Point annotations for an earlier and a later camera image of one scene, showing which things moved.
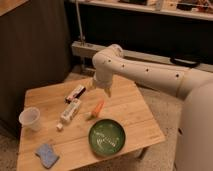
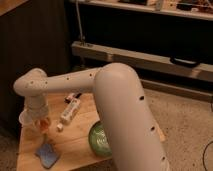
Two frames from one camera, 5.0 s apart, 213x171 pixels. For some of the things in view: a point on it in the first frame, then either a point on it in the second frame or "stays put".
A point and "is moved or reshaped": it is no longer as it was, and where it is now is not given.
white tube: x=70 y=111 stays put
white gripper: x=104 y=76 -> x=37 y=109
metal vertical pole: x=83 y=42 stays put
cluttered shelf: x=191 y=9 stays put
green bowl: x=106 y=137 stays put
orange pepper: x=98 y=108 is moved or reshaped
